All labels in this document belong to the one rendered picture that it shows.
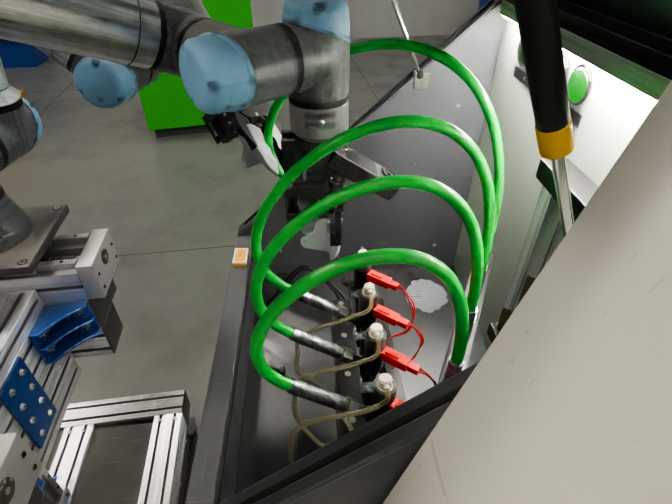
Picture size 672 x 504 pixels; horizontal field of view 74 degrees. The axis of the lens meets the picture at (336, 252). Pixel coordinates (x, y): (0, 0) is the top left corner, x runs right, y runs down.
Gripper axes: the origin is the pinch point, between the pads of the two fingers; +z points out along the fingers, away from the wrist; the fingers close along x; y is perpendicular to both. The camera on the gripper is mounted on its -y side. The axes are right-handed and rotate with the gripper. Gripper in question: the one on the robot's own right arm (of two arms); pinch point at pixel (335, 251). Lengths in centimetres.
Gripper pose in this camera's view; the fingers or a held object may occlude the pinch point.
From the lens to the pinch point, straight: 70.5
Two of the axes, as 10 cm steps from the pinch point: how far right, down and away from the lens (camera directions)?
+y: -10.0, 0.4, -0.5
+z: 0.0, 7.9, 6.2
